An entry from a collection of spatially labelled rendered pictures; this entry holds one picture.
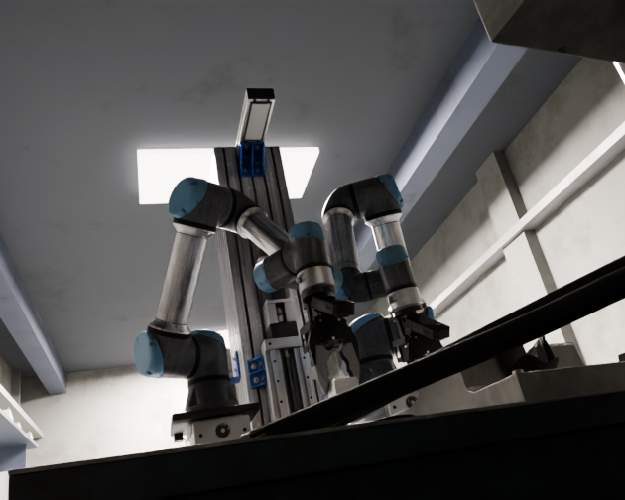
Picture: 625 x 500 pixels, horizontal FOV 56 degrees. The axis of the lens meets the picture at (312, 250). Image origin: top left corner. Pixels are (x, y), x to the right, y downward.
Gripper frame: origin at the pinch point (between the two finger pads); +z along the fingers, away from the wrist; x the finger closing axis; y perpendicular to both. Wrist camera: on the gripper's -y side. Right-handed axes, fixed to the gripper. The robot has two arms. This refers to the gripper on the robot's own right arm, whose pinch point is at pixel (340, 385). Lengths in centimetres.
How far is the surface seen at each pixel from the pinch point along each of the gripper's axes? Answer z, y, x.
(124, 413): -152, 706, -21
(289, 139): -215, 201, -93
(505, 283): -124, 250, -279
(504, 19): -13, -75, 13
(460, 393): 8.2, -21.9, -10.1
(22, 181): -215, 264, 74
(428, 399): 6.8, -12.2, -10.1
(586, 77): -202, 101, -261
